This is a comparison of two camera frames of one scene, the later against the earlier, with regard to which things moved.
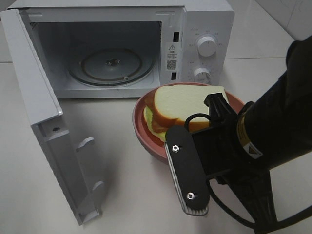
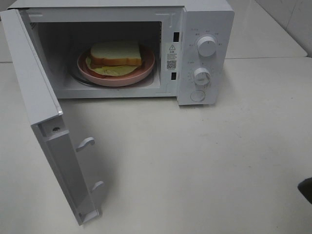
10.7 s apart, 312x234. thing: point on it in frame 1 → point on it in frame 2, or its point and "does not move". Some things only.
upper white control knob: x=206 y=46 does not move
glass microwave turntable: x=111 y=67 → x=76 y=76
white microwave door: x=45 y=112 does not move
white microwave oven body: x=120 y=49 does not move
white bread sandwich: x=171 y=105 → x=111 y=59
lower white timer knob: x=202 y=75 does not move
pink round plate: x=156 y=147 → x=148 y=61
